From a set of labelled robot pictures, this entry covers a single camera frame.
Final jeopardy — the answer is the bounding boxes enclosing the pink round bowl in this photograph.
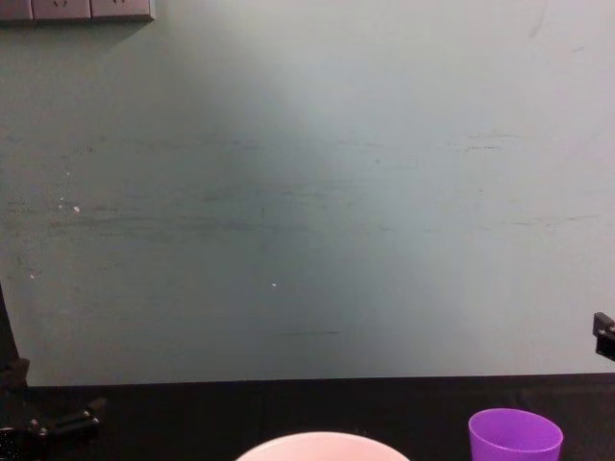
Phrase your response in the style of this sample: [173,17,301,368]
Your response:
[234,431,410,461]

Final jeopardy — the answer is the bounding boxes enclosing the purple plastic cup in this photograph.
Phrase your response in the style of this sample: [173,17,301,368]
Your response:
[468,407,564,461]

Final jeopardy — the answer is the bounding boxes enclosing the black table cloth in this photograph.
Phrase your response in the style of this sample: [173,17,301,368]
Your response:
[0,373,615,461]

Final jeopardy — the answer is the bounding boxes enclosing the grey wall socket panel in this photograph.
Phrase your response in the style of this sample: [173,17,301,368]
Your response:
[89,0,158,22]
[0,0,36,25]
[32,0,93,23]

